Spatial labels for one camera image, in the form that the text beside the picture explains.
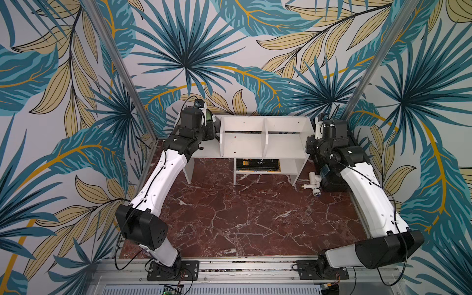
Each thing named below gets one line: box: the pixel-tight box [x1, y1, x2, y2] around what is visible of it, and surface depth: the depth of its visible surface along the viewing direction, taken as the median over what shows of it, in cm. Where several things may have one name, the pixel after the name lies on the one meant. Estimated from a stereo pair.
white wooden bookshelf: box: [182, 116, 315, 186], surface depth 83 cm
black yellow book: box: [236, 158, 281, 173], surface depth 92 cm
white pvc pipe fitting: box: [300, 171, 322, 197], surface depth 100 cm
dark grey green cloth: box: [205, 108, 214, 122], surface depth 75 cm
